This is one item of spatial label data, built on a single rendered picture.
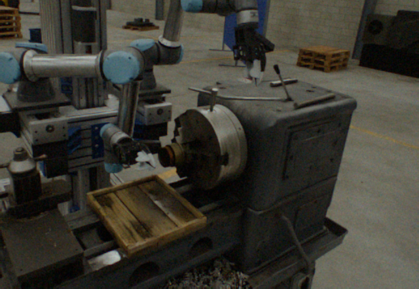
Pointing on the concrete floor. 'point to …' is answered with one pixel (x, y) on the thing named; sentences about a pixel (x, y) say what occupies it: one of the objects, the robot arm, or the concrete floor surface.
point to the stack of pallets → (10, 23)
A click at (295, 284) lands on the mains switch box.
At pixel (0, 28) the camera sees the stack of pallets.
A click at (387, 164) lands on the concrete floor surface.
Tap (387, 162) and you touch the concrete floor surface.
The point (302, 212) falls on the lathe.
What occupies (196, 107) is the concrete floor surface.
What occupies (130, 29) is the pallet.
